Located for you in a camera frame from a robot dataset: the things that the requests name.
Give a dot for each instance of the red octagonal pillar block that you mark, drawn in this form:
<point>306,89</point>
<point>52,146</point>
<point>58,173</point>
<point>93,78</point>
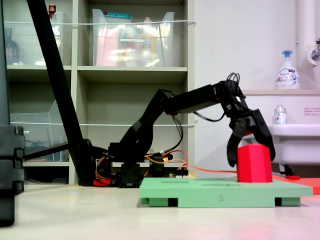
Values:
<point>253,165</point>

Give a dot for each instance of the green shape hole board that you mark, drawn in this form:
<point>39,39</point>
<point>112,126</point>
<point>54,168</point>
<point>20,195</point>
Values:
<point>212,192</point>

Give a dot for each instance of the small clear sanitizer bottle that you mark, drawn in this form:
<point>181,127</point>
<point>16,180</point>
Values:
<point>280,116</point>

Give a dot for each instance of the white sink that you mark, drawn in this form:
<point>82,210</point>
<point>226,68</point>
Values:
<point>295,145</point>

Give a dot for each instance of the white foam soap pump bottle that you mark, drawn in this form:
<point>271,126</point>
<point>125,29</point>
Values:
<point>287,75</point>

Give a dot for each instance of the metal faucet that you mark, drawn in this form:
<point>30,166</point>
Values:
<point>314,53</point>

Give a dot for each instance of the beige shelf unit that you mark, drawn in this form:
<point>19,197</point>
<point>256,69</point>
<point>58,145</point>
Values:
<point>132,72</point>

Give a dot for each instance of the yellow bottle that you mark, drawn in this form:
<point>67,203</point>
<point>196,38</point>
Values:
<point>148,45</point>

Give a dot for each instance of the large clear plastic bin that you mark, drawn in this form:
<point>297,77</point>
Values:
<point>130,45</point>

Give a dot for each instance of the red base clamp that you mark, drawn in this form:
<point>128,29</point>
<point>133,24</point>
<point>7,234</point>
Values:
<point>101,182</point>

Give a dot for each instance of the black tripod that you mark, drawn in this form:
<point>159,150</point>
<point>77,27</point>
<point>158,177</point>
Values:
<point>53,75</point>

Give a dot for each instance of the brown bottle with red cap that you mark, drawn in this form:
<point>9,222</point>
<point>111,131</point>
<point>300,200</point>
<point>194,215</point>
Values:
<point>52,10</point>

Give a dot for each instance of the dark glass bottle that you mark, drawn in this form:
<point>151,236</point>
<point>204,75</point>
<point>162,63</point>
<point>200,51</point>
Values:
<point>11,50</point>

